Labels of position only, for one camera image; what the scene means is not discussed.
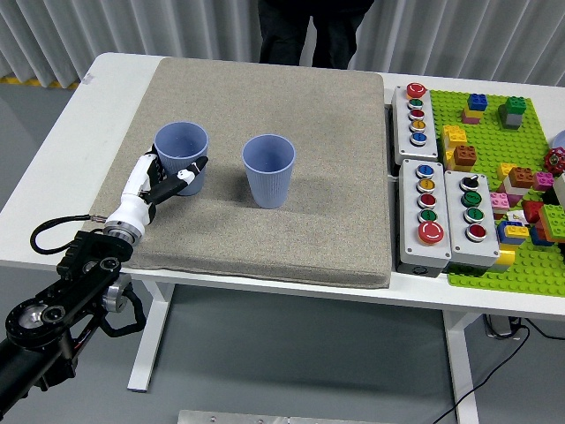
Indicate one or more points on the yellow black floor tape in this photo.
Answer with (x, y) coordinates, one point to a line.
(44, 82)

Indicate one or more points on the blue block with yellow block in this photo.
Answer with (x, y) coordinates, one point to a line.
(512, 234)

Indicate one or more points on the person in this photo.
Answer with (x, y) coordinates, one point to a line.
(287, 31)

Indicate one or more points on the pale blue bowl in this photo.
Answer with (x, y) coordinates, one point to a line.
(559, 140)

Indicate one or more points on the magenta building block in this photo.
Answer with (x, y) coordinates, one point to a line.
(544, 181)

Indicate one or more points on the grey five-button control box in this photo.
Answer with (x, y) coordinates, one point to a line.
(426, 146)

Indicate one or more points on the brown block on white block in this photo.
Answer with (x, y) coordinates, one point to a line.
(521, 179)

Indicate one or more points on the large green orange block stack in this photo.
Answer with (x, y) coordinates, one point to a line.
(554, 221)

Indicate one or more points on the white table leg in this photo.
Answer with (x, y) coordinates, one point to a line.
(150, 335)
(461, 366)

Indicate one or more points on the yellow pink block stack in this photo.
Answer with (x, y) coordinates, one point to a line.
(470, 115)

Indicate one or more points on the grey-brown mat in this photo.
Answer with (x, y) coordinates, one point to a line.
(265, 234)

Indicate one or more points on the red building block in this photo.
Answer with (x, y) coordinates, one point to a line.
(533, 212)

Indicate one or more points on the grey power strip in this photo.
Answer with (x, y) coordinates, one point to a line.
(501, 327)

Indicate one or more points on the grey building block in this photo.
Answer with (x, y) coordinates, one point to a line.
(510, 120)

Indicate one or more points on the blue ribbed plastic cup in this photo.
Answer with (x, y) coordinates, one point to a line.
(181, 141)
(269, 185)

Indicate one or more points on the small white printed block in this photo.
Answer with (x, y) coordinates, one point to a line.
(515, 217)

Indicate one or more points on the small yellow building block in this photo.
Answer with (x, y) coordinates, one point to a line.
(504, 171)

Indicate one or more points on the grey box black selector switch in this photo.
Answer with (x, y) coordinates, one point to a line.
(459, 247)

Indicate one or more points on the blue building block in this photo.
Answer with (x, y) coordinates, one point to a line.
(478, 102)

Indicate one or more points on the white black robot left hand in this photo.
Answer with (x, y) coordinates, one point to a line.
(132, 199)

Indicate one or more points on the green building baseplate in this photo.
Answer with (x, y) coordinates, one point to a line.
(490, 141)

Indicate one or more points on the red valve handwheel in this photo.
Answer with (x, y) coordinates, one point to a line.
(555, 161)

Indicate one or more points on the yellow block under brown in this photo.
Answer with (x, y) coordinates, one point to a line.
(454, 167)

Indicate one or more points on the white curtain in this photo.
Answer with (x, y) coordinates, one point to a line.
(132, 22)

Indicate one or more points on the pink building block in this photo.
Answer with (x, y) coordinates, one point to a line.
(499, 201)

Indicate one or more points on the yellow round block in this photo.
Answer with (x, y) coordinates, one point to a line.
(505, 258)

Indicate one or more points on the green building block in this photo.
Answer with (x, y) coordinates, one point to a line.
(515, 106)

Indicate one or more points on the brown building block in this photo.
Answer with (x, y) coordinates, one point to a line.
(464, 155)

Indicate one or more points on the grey box large red stop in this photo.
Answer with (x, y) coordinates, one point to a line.
(412, 252)

